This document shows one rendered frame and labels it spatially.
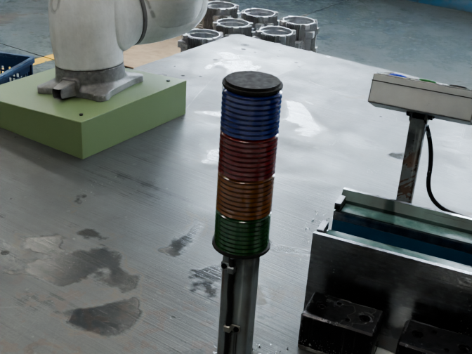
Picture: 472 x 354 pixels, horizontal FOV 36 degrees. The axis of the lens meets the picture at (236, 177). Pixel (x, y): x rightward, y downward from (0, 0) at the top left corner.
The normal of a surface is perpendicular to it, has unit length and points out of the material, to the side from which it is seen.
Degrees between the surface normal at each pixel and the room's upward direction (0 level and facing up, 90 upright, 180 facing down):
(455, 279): 90
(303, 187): 0
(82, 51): 89
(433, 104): 65
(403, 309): 90
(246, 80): 0
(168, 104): 90
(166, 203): 0
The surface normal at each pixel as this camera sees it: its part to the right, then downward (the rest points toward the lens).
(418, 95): -0.34, -0.02
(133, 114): 0.83, 0.29
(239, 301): -0.40, 0.39
